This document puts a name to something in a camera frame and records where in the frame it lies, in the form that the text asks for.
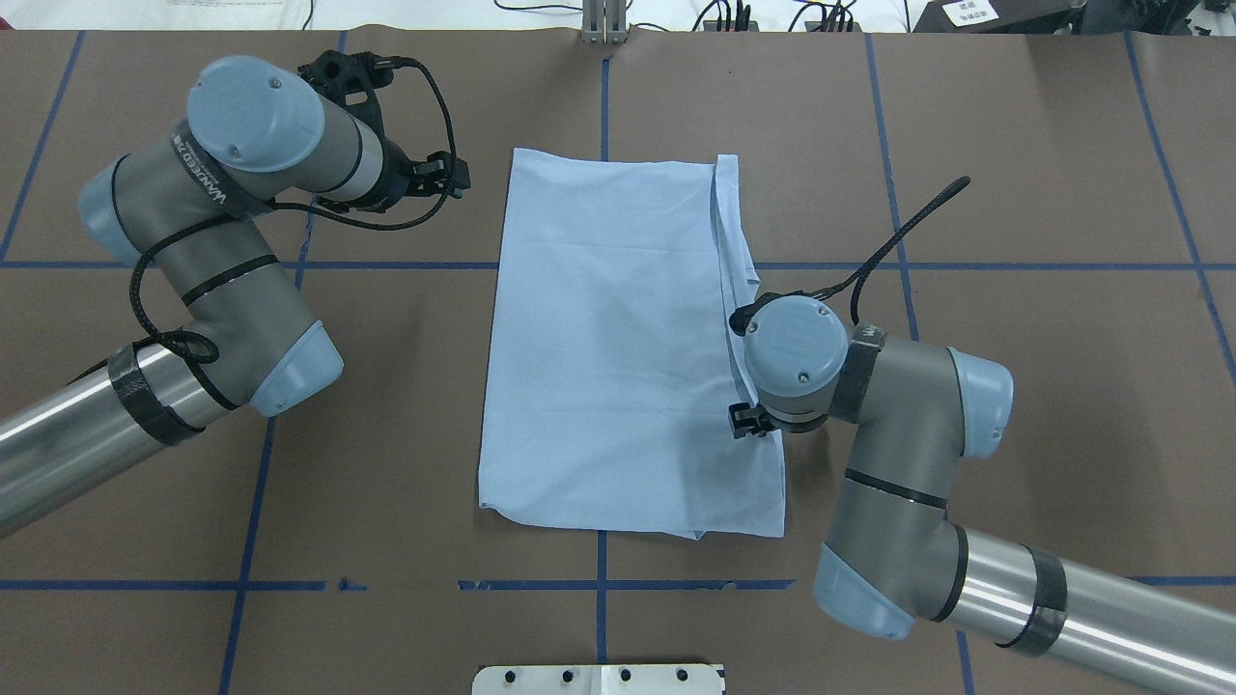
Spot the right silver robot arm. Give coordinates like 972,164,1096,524
728,293,1235,694

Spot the light blue t-shirt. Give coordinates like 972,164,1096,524
478,147,786,540

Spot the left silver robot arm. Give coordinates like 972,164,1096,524
1,51,468,537

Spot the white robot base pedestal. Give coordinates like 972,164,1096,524
471,663,727,694

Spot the black box with label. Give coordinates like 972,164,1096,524
911,1,1086,35

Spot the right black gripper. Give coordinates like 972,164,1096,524
728,302,831,440

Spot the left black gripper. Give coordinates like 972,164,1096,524
297,51,472,214

